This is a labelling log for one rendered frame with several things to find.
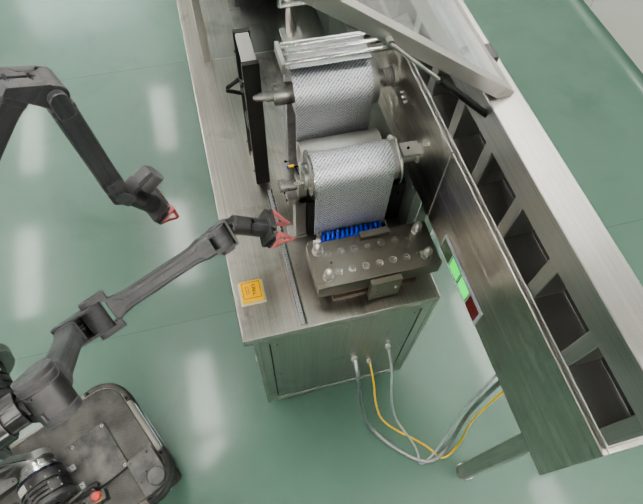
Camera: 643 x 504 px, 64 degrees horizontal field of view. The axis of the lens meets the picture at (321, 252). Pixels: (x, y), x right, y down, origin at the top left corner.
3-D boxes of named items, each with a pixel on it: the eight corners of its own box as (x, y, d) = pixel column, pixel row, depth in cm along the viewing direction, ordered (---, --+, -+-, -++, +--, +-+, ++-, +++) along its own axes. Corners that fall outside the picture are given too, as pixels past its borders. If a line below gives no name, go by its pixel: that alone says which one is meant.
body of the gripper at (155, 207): (154, 187, 160) (138, 180, 153) (172, 208, 156) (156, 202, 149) (141, 202, 161) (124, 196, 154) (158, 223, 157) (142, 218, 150)
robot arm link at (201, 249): (103, 341, 129) (78, 307, 126) (101, 338, 134) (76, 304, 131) (240, 249, 147) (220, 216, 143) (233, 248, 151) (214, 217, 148)
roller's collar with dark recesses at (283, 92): (271, 95, 156) (270, 79, 151) (290, 92, 157) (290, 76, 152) (275, 110, 153) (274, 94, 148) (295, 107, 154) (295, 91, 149)
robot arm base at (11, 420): (-13, 423, 99) (-50, 409, 88) (27, 397, 101) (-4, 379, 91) (5, 460, 95) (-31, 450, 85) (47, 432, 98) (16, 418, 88)
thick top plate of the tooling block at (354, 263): (305, 254, 167) (305, 245, 162) (420, 230, 173) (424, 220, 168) (318, 298, 160) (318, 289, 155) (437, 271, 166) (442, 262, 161)
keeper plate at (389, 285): (366, 294, 168) (370, 279, 158) (395, 288, 169) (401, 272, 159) (368, 301, 166) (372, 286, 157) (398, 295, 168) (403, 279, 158)
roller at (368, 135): (296, 158, 169) (295, 133, 158) (370, 145, 172) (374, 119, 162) (304, 187, 163) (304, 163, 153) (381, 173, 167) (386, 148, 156)
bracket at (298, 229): (285, 228, 181) (282, 173, 154) (303, 224, 182) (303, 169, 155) (288, 240, 178) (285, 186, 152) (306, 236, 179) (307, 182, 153)
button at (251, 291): (239, 286, 169) (238, 282, 167) (260, 281, 170) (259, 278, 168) (243, 305, 166) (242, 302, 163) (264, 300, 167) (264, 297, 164)
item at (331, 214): (314, 233, 166) (315, 200, 150) (383, 219, 169) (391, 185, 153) (314, 235, 165) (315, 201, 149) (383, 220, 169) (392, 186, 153)
